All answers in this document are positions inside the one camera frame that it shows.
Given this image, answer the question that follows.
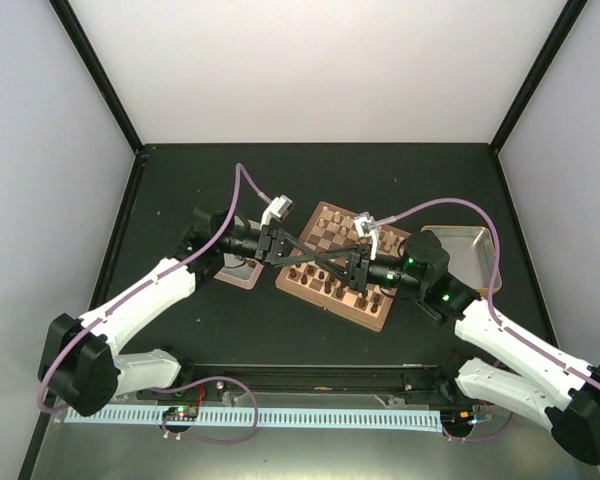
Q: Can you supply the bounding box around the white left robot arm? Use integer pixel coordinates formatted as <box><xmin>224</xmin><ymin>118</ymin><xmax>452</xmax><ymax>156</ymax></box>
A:
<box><xmin>38</xmin><ymin>197</ymin><xmax>305</xmax><ymax>416</ymax></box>

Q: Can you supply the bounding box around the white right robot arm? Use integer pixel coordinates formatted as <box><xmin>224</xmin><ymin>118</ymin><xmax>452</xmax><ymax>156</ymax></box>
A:
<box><xmin>315</xmin><ymin>230</ymin><xmax>600</xmax><ymax>466</ymax></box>

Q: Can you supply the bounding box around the wooden chess board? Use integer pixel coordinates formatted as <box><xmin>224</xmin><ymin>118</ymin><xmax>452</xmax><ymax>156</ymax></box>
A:
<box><xmin>275</xmin><ymin>201</ymin><xmax>397</xmax><ymax>332</ymax></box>

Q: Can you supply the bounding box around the white chess pieces row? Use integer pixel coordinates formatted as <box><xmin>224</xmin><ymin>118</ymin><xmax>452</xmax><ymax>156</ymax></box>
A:
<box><xmin>307</xmin><ymin>206</ymin><xmax>409</xmax><ymax>256</ymax></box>

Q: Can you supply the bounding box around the pink metal tray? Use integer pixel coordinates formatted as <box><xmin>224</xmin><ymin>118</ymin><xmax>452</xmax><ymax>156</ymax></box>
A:
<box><xmin>215</xmin><ymin>253</ymin><xmax>263</xmax><ymax>290</ymax></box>

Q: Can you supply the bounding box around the yellow metal tray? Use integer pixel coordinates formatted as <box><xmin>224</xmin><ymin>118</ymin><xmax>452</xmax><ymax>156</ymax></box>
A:
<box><xmin>421</xmin><ymin>225</ymin><xmax>495</xmax><ymax>297</ymax></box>

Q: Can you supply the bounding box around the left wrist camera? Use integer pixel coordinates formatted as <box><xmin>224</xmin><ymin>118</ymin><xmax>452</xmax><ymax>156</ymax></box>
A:
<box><xmin>260</xmin><ymin>195</ymin><xmax>294</xmax><ymax>228</ymax></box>

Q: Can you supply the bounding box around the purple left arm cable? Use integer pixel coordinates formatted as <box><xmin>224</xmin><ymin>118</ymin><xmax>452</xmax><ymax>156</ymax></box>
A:
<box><xmin>37</xmin><ymin>162</ymin><xmax>276</xmax><ymax>414</ymax></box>

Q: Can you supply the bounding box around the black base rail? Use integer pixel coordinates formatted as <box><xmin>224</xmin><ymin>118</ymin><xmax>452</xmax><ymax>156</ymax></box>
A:
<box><xmin>54</xmin><ymin>363</ymin><xmax>586</xmax><ymax>401</ymax></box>

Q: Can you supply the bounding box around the light blue slotted cable duct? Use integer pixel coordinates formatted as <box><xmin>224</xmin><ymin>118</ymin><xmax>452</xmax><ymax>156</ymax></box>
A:
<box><xmin>64</xmin><ymin>404</ymin><xmax>443</xmax><ymax>433</ymax></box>

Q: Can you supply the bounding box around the black frame post left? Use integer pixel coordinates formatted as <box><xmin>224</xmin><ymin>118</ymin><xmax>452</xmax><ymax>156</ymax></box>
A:
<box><xmin>49</xmin><ymin>0</ymin><xmax>144</xmax><ymax>154</ymax></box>

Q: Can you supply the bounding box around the black frame post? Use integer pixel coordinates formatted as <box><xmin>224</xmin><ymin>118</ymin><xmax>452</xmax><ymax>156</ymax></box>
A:
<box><xmin>490</xmin><ymin>0</ymin><xmax>588</xmax><ymax>155</ymax></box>
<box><xmin>49</xmin><ymin>0</ymin><xmax>144</xmax><ymax>154</ymax></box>

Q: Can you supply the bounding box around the black frame post right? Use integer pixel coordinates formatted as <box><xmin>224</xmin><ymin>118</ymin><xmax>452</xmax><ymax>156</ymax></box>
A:
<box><xmin>490</xmin><ymin>0</ymin><xmax>588</xmax><ymax>155</ymax></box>

